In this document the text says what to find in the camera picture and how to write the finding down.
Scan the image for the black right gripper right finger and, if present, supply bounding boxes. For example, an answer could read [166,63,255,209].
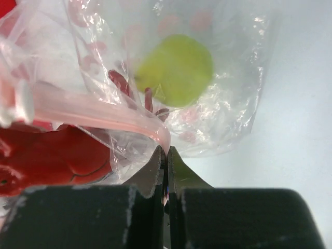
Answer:
[167,147,325,248]

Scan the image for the clear zip top bag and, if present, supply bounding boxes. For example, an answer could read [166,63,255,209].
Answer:
[0,0,270,216]

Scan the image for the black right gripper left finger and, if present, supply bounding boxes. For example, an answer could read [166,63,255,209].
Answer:
[1,147,165,248]

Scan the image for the red fake lobster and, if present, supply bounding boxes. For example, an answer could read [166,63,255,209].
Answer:
[0,69,171,198]

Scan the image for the green fake pear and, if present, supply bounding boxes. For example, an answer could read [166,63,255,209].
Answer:
[133,34,214,108]

